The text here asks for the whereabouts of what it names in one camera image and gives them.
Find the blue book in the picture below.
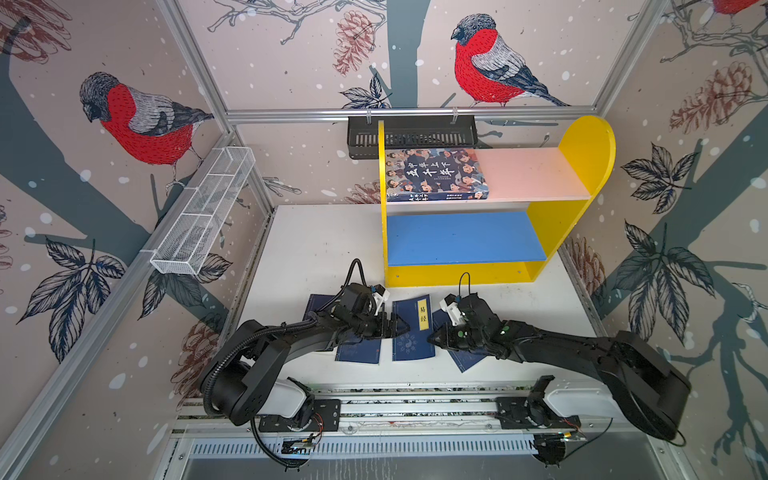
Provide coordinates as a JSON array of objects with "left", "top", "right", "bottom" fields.
[
  {"left": 432, "top": 310, "right": 486, "bottom": 373},
  {"left": 335, "top": 339, "right": 381, "bottom": 365},
  {"left": 302, "top": 294, "right": 341, "bottom": 352},
  {"left": 392, "top": 295, "right": 435, "bottom": 362}
]

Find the white wire mesh basket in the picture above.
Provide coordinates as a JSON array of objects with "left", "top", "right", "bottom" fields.
[{"left": 150, "top": 146, "right": 255, "bottom": 275}]

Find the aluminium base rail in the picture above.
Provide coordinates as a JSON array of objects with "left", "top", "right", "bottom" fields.
[{"left": 171, "top": 388, "right": 644, "bottom": 461}]

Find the large illustrated box book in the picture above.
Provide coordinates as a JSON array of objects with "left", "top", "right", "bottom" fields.
[{"left": 385, "top": 148, "right": 490, "bottom": 202}]

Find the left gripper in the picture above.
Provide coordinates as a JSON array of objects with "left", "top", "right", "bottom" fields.
[{"left": 349, "top": 311, "right": 411, "bottom": 338}]

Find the black slotted wall basket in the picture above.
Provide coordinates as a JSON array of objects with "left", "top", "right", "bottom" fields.
[{"left": 347, "top": 115, "right": 479, "bottom": 160}]

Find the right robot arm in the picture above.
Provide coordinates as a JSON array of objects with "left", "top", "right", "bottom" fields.
[{"left": 428, "top": 293, "right": 691, "bottom": 441}]

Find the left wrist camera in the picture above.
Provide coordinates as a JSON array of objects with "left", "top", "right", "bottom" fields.
[{"left": 371, "top": 284, "right": 390, "bottom": 316}]

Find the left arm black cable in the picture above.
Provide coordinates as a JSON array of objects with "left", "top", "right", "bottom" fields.
[{"left": 338, "top": 257, "right": 368, "bottom": 295}]

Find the yellow pink blue bookshelf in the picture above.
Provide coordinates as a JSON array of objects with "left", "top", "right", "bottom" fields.
[{"left": 380, "top": 116, "right": 616, "bottom": 287}]

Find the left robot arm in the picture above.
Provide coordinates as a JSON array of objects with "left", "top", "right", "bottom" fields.
[{"left": 195, "top": 283, "right": 410, "bottom": 430}]

